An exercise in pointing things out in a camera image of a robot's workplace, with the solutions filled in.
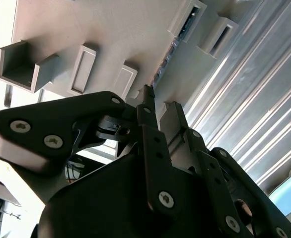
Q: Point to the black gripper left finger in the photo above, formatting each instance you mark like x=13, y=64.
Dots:
x=48, y=119

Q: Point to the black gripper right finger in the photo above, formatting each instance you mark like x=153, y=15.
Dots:
x=213, y=173

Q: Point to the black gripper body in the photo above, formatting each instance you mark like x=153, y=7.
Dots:
x=98, y=210

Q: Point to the blue-green RAM stick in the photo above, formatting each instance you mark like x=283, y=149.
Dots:
x=170, y=50

